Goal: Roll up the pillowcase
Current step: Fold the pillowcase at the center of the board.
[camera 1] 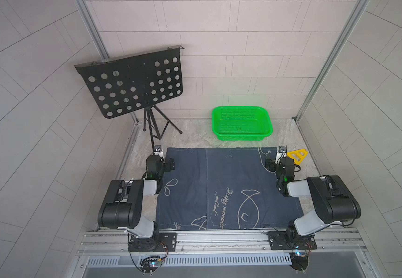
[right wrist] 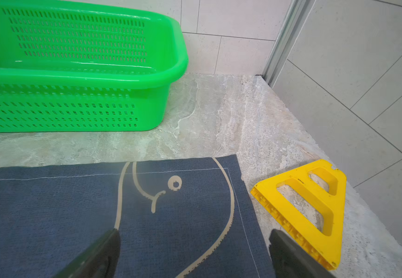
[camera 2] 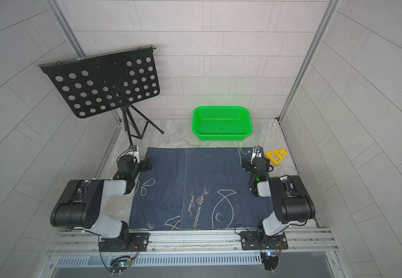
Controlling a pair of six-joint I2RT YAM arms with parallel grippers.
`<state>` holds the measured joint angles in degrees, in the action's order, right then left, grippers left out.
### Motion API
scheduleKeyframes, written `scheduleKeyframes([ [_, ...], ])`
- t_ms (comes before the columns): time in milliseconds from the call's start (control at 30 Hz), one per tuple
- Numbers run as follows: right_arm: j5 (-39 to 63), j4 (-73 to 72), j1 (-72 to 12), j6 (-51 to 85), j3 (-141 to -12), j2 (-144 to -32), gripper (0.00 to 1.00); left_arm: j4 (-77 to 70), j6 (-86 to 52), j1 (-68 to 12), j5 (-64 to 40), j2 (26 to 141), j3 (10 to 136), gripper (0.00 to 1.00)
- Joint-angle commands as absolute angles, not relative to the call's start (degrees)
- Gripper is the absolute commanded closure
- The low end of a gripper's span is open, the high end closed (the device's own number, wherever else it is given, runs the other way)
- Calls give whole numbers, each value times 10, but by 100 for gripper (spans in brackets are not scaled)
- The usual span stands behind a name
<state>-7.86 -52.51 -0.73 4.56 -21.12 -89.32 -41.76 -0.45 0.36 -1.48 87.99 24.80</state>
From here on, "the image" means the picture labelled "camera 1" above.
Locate dark blue pillowcase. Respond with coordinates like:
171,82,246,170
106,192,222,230
156,148,304,231

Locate circuit board with wires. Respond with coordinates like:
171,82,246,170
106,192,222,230
289,243,312,274
129,242,169,276

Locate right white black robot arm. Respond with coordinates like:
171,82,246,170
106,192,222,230
264,157,362,243

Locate left circuit board with wires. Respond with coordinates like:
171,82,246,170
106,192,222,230
129,242,169,276

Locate black perforated music stand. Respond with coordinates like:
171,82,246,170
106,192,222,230
75,45,183,140

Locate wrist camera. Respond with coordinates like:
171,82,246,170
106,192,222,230
153,145,164,157
277,146,287,158

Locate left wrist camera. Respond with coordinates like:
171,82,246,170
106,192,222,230
153,145,164,157

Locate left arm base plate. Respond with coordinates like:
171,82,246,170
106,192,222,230
128,232,177,253

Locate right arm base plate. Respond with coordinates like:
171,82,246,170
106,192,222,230
265,231,318,252

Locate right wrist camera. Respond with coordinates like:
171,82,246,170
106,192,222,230
277,146,287,158

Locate aluminium rail frame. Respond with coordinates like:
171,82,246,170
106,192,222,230
67,228,380,278

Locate right circuit board with wires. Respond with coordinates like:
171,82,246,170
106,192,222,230
289,243,312,274

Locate yellow plastic triangle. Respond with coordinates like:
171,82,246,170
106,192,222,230
287,149,308,165

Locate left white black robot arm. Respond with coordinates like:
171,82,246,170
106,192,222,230
97,154,175,240

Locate green plastic basket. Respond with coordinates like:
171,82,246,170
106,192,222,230
211,106,273,141

